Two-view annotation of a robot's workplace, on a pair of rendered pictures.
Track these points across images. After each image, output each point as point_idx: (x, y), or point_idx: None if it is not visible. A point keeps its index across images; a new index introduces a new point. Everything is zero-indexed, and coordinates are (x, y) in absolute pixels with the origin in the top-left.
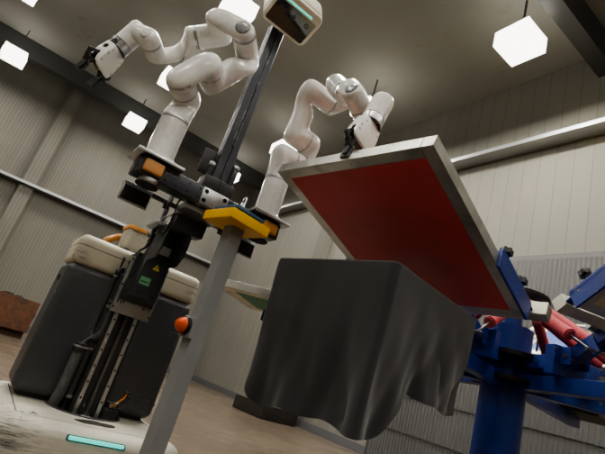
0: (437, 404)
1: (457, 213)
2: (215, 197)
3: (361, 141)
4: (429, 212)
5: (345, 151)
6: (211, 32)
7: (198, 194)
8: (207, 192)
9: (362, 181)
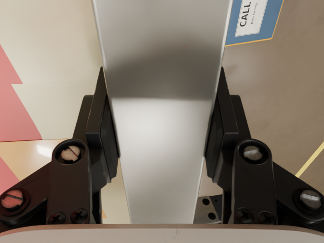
0: None
1: None
2: (194, 216)
3: (205, 240)
4: None
5: (239, 97)
6: None
7: (217, 204)
8: (210, 215)
9: (1, 51)
